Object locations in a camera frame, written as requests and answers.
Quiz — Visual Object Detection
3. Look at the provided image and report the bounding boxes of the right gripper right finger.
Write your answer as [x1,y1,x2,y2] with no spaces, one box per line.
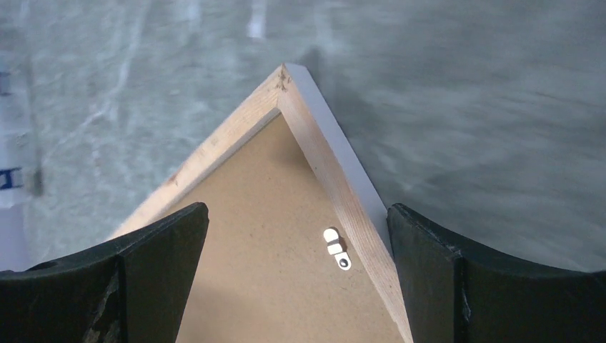
[387,204,605,342]

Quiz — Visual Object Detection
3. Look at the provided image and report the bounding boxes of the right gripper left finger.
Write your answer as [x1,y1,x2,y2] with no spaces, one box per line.
[1,202,209,342]

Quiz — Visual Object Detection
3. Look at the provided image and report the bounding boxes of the brown backing board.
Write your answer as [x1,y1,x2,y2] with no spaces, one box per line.
[175,117,402,343]

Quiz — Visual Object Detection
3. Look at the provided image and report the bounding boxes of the wooden picture frame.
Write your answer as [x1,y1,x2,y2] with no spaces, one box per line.
[114,63,413,342]

